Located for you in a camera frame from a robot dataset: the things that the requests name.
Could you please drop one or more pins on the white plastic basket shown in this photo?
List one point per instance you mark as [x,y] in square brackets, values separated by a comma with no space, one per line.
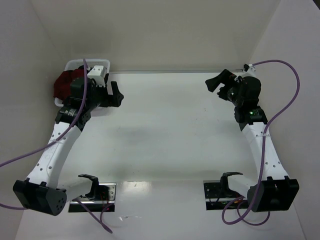
[91,62]

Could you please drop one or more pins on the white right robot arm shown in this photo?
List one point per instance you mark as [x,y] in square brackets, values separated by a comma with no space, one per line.
[274,190]

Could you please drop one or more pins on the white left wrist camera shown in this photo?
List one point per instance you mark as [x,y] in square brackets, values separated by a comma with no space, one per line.
[99,75]

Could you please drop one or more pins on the metal base plate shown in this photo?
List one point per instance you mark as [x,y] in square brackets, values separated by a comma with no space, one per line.
[104,196]
[215,199]

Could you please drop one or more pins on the dark red t-shirt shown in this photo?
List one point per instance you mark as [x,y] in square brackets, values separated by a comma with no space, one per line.
[62,85]

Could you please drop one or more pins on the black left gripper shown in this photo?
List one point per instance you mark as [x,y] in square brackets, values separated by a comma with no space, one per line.
[108,97]

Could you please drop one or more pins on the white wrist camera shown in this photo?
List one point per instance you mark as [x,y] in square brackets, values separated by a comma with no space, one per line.
[99,75]
[249,70]

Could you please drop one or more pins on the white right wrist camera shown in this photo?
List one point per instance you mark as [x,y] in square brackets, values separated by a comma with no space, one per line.
[249,70]

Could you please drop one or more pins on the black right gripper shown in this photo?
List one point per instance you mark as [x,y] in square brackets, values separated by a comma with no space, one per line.
[224,89]

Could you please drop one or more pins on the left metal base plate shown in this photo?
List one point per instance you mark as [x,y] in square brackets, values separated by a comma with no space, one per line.
[104,196]

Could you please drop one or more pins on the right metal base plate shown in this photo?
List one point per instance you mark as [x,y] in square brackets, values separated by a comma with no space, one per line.
[215,199]

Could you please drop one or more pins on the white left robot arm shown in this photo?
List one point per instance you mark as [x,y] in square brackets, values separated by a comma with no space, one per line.
[40,191]

